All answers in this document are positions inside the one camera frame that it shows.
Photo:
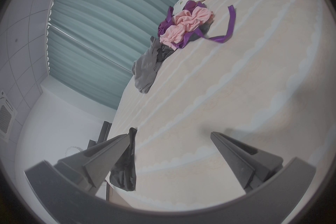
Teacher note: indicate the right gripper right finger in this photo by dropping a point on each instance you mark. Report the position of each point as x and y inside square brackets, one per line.
[244, 162]

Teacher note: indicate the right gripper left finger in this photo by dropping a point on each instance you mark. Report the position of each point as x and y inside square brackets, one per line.
[97, 162]

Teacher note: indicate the black T-shirt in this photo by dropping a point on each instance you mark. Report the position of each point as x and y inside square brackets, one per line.
[126, 170]

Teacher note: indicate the bed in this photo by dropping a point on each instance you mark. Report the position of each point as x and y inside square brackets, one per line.
[236, 86]

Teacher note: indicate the pile of clothes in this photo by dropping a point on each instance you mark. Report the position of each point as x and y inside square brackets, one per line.
[183, 26]

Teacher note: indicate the round mirror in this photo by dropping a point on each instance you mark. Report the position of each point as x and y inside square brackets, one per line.
[73, 150]

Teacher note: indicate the black chest of drawers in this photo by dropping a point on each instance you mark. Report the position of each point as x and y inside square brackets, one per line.
[101, 136]

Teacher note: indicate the ceiling air conditioner vent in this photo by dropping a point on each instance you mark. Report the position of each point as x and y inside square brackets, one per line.
[5, 118]

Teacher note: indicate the grey garment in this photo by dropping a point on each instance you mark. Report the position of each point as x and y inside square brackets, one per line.
[147, 70]

